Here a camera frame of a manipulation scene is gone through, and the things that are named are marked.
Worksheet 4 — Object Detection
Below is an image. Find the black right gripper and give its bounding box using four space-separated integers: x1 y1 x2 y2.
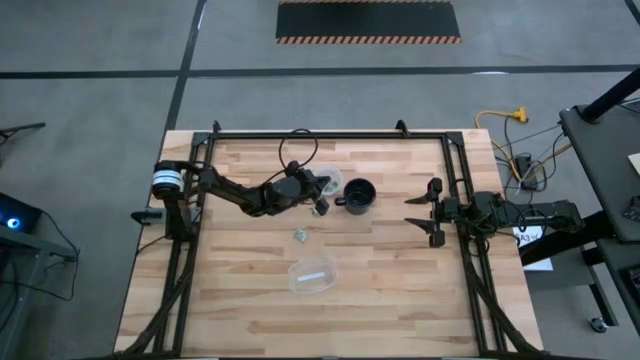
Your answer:
403 177 474 249

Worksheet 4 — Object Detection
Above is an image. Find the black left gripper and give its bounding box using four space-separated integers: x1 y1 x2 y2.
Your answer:
285 159 333 218

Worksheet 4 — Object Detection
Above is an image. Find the round clear plastic container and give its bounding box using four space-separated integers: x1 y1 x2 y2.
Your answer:
314 164 346 197

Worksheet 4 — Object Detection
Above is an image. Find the black mug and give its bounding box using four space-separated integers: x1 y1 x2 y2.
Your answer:
333 177 378 217

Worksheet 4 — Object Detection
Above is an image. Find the oval clear plastic container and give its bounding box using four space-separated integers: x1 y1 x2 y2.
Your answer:
287 256 339 296

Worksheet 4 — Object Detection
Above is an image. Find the white paper label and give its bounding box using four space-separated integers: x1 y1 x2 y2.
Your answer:
512 224 547 249

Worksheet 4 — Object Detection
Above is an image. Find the black power strip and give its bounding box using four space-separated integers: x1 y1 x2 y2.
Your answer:
514 153 540 192

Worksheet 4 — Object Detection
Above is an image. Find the white paper sheet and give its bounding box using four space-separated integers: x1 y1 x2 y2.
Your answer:
522 256 555 273

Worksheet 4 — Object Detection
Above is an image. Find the black side table leg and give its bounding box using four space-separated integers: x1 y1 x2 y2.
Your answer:
519 209 621 327

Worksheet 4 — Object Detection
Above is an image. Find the black side table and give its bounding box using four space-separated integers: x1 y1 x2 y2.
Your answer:
558 102 640 245

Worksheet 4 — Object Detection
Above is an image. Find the black hazard-striped floor mat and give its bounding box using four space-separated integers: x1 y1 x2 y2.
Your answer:
275 0 463 46

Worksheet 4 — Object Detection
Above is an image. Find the black pole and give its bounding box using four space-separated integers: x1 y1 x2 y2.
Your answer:
579 67 640 124

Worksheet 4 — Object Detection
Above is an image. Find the grey metal stand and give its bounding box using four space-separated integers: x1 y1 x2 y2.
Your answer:
0 224 81 360

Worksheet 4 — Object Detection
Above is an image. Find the black tripod leg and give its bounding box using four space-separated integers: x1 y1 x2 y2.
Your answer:
0 121 48 142

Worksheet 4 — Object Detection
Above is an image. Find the computer with blue light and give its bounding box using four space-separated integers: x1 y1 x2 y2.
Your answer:
0 192 44 235

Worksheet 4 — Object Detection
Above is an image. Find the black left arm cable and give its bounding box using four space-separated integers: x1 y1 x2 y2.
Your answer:
277 128 320 175

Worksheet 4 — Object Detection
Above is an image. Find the black floor cable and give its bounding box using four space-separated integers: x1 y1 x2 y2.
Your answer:
493 115 574 202

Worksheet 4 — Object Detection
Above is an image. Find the yellow extension cable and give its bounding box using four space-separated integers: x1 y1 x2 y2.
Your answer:
474 105 530 182

